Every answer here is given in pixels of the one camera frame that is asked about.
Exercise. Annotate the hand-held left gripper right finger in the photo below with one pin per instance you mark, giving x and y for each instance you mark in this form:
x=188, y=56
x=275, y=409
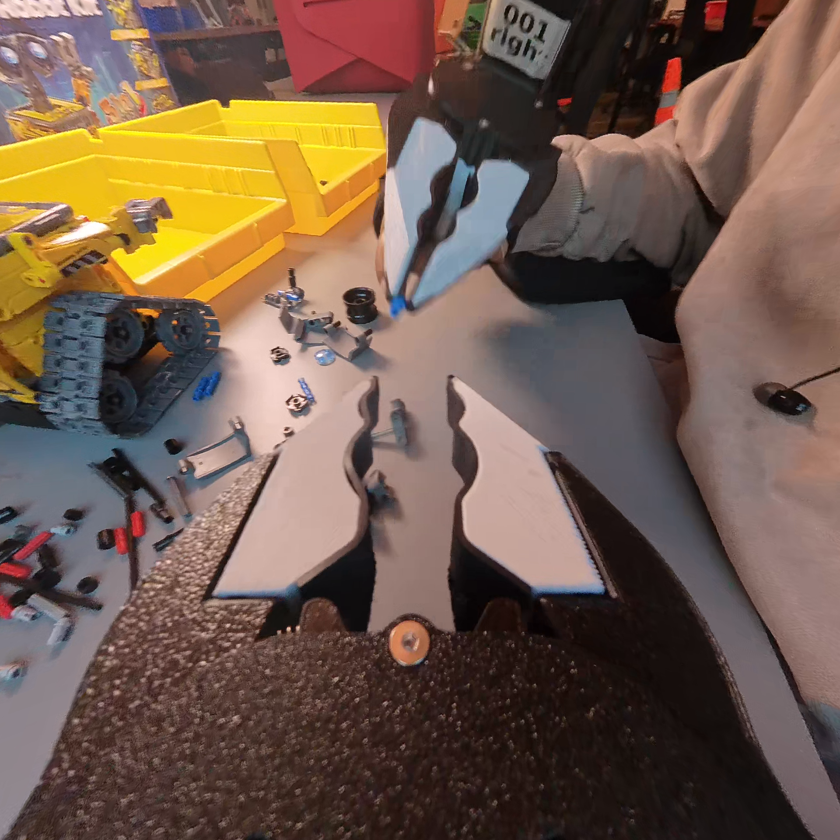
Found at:
x=525, y=525

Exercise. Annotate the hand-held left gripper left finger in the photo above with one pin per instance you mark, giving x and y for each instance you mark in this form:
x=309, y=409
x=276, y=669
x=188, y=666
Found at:
x=295, y=525

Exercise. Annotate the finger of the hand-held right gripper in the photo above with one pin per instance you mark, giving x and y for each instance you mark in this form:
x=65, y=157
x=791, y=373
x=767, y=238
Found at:
x=420, y=197
x=479, y=217

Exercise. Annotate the dark beam with axle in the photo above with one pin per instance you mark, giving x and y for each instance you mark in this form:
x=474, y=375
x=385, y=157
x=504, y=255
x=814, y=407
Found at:
x=398, y=423

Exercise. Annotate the yellow parts tray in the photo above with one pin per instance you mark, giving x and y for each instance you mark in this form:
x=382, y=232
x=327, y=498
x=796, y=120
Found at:
x=197, y=239
x=328, y=164

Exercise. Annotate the person's right forearm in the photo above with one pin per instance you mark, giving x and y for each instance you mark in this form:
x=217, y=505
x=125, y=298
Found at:
x=617, y=197

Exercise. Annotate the grey short axle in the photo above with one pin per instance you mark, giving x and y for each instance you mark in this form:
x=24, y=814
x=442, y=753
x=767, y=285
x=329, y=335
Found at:
x=180, y=496

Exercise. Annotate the small grey connector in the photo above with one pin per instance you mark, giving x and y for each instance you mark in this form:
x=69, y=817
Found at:
x=298, y=406

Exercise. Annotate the small black wheel rim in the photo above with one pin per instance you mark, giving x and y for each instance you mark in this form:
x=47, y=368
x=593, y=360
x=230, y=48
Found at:
x=358, y=306

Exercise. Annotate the small black connector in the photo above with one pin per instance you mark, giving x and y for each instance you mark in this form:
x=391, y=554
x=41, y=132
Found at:
x=173, y=446
x=280, y=355

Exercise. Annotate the orange traffic cone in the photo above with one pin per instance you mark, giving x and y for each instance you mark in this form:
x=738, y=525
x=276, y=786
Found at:
x=670, y=95

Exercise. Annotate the blue toy pin pair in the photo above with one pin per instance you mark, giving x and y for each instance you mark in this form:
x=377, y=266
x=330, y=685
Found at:
x=206, y=386

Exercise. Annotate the black long axle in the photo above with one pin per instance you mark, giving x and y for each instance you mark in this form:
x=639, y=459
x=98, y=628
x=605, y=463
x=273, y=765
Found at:
x=131, y=475
x=131, y=551

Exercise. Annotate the grey axle assembly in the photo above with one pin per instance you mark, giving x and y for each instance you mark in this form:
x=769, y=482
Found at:
x=286, y=299

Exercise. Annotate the clear round stud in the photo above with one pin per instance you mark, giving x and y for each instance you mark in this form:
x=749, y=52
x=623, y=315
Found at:
x=326, y=356

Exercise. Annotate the yellow tracked toy robot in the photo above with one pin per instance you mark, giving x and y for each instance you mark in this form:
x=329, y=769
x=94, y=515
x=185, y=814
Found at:
x=118, y=355

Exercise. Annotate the pile of small pins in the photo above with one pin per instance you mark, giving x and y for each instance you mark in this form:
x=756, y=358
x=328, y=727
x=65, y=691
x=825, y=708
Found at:
x=40, y=551

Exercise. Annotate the person's beige jacket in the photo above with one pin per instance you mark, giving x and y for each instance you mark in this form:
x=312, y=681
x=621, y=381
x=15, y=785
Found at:
x=775, y=263

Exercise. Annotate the blue toy set box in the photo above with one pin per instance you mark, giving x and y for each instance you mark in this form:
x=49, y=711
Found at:
x=53, y=79

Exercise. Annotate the grey angled toy bracket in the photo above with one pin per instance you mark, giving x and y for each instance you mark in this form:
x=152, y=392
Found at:
x=217, y=457

